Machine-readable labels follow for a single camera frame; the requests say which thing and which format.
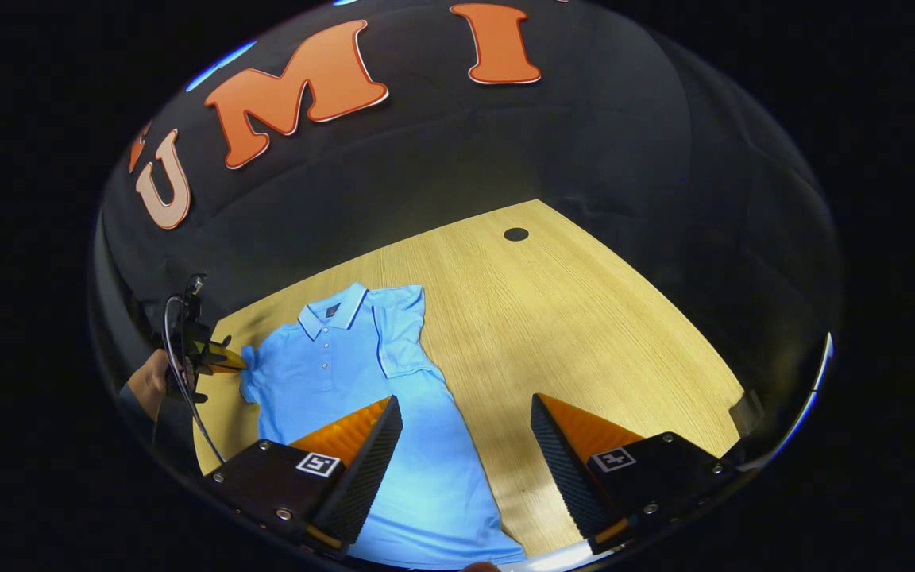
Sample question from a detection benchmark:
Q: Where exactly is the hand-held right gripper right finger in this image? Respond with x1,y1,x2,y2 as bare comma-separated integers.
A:
531,392,748,555

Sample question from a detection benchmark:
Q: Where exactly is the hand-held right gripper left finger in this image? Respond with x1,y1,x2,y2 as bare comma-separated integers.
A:
199,395,404,557

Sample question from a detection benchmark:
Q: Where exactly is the light blue T-shirt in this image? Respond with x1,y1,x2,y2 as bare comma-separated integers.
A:
239,282,528,569

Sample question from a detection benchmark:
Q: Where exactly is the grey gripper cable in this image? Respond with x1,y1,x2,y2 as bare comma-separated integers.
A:
152,294,228,466

